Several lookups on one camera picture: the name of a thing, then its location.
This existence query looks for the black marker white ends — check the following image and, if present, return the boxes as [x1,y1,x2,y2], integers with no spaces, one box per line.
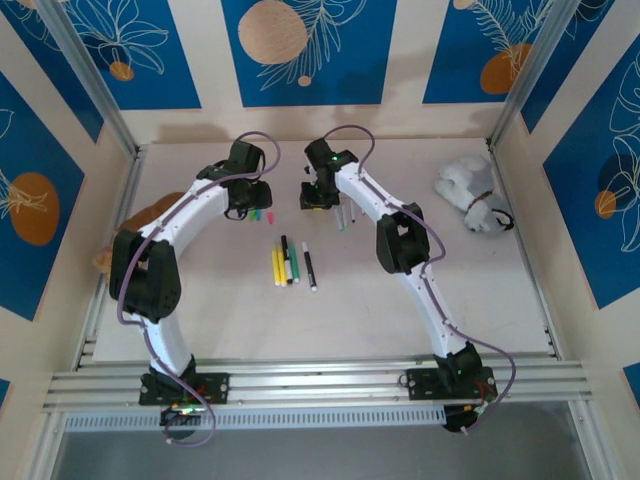
[300,240,320,294]

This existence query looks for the teal green marker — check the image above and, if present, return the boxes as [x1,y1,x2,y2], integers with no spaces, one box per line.
[287,243,302,285]

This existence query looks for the orange plush toy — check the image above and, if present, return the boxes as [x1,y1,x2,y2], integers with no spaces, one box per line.
[91,191,187,278]

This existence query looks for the white grey plush dog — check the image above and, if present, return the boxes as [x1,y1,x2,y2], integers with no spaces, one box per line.
[432,153,516,235]

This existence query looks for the aluminium left upright post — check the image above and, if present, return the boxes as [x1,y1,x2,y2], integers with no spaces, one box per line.
[34,0,141,157]

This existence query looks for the aluminium upright post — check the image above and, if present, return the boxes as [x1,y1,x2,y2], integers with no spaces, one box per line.
[34,0,141,157]
[487,0,584,147]

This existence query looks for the aluminium front frame rails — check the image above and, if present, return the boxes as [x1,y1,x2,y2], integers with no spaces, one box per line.
[42,357,596,415]

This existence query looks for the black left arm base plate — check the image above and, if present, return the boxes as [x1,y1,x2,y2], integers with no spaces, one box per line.
[138,372,232,407]

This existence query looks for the aluminium left side rail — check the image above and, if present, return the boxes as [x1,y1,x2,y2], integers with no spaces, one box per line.
[74,144,149,372]

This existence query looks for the aluminium rail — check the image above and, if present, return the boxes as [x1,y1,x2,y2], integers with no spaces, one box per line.
[487,142,565,359]
[74,144,149,372]

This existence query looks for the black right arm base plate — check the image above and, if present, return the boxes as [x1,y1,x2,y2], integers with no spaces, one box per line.
[405,366,497,402]

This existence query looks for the white slotted cable duct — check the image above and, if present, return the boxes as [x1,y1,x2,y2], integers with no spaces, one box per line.
[63,404,447,434]

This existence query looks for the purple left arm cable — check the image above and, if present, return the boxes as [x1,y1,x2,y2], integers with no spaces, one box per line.
[115,130,281,447]

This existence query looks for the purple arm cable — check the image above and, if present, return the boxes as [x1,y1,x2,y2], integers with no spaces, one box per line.
[115,130,281,447]
[323,123,517,435]

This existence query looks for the aluminium right upright post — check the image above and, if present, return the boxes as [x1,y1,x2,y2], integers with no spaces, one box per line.
[487,0,584,147]

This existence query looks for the aluminium right side rail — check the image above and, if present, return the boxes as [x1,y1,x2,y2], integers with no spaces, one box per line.
[487,142,565,359]

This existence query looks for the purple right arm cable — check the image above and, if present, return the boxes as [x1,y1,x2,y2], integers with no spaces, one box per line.
[323,123,517,435]

